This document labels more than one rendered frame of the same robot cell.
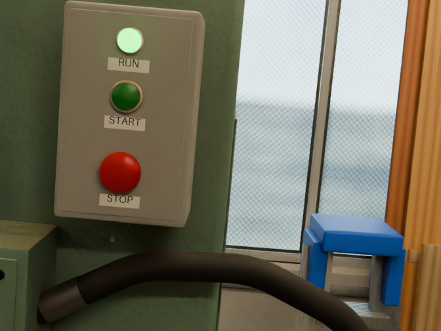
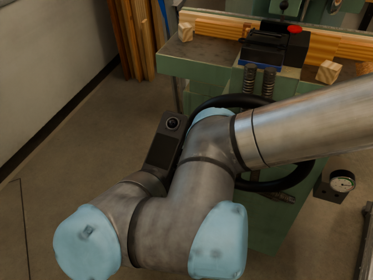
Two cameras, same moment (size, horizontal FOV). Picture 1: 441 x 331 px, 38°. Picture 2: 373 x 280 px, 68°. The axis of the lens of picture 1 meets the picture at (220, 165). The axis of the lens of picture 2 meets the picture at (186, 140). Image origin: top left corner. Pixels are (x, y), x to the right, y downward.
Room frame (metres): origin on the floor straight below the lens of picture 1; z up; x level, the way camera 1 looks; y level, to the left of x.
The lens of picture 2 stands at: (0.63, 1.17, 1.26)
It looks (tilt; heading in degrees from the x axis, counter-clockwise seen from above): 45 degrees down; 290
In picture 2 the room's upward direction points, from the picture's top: straight up
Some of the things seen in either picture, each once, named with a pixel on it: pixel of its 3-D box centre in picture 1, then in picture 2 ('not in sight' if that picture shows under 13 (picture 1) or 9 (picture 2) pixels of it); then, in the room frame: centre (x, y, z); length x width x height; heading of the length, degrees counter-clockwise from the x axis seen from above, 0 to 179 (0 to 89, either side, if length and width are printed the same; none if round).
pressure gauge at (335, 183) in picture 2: not in sight; (341, 181); (0.39, 0.60, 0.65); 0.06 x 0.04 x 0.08; 179
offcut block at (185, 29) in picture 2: not in sight; (185, 31); (0.90, 0.44, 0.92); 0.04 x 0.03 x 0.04; 132
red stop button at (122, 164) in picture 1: (120, 172); not in sight; (0.47, 0.07, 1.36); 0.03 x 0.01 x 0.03; 89
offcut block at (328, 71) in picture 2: not in sight; (328, 72); (0.51, 0.53, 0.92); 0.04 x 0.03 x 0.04; 158
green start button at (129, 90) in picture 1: (125, 96); not in sight; (0.47, 0.07, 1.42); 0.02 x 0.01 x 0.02; 89
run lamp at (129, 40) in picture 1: (129, 40); not in sight; (0.47, 0.07, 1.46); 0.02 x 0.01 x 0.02; 89
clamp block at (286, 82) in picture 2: not in sight; (265, 75); (0.65, 0.58, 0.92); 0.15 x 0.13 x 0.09; 179
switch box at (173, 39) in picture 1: (131, 114); not in sight; (0.50, 0.07, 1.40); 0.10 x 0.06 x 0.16; 89
